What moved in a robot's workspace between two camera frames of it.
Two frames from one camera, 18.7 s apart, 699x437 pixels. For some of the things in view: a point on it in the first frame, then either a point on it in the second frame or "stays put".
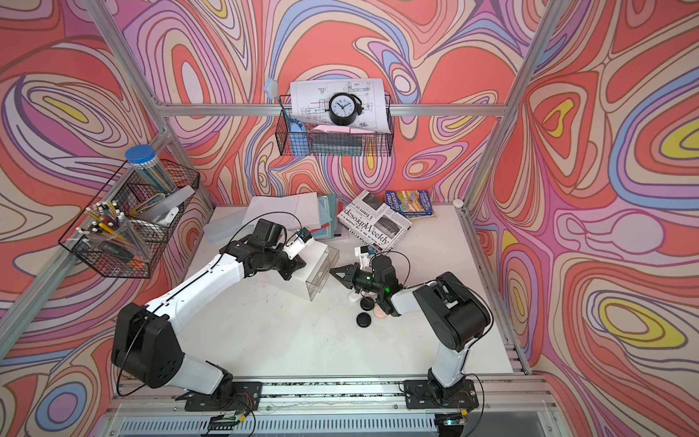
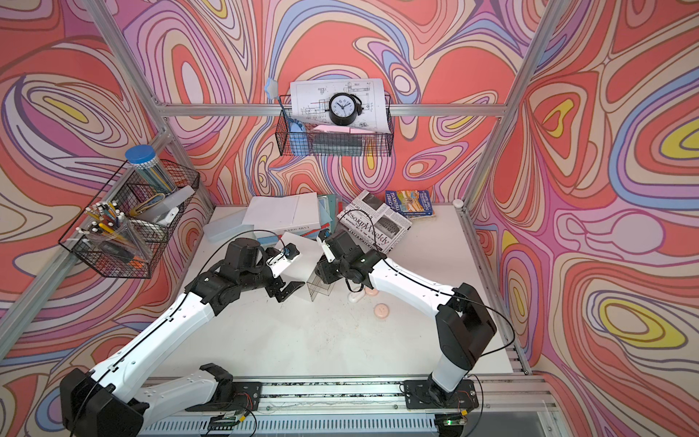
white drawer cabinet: (311, 254) stays put
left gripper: (296, 263) -> (289, 288)
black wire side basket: (124, 231) stays put
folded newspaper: (374, 222) stays put
